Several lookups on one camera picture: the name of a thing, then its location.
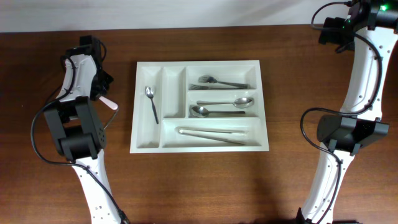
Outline white cutlery tray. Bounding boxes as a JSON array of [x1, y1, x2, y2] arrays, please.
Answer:
[[130, 60, 269, 154]]

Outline metal fork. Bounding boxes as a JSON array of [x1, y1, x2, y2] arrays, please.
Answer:
[[198, 75, 249, 89], [189, 84, 245, 90]]

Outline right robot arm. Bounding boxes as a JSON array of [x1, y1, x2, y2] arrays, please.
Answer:
[[295, 0, 397, 223]]

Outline long metal tongs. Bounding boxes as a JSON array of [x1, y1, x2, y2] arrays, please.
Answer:
[[175, 127, 248, 145]]

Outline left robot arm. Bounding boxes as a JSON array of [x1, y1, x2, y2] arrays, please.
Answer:
[[35, 35, 129, 223]]

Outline metal tablespoon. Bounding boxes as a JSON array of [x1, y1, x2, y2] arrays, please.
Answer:
[[197, 97, 254, 109], [189, 106, 246, 118]]

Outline small metal spoon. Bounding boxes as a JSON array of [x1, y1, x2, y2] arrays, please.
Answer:
[[103, 110, 119, 129], [145, 86, 159, 124]]

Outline white plastic knife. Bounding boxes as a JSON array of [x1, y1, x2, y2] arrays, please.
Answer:
[[99, 96, 119, 111]]

